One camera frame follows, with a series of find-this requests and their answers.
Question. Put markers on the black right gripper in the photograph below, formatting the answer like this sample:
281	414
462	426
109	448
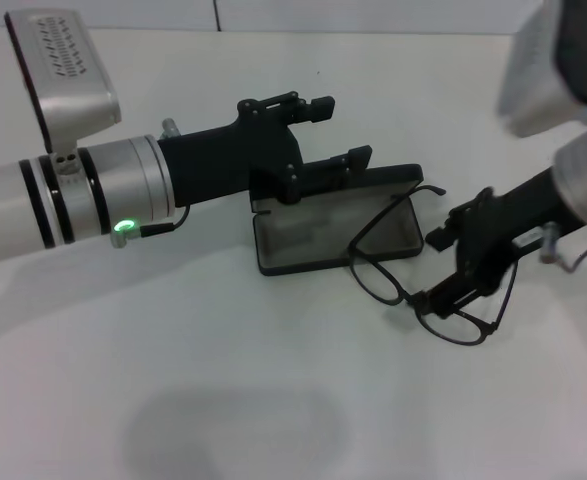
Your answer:
503	225

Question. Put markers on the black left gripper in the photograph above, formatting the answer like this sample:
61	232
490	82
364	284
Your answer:
223	160

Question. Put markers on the black framed glasses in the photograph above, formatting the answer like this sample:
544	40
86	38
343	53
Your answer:
368	280

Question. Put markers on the black glasses case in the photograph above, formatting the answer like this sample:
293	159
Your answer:
303	235

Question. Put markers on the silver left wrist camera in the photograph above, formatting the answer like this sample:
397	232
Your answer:
68	75

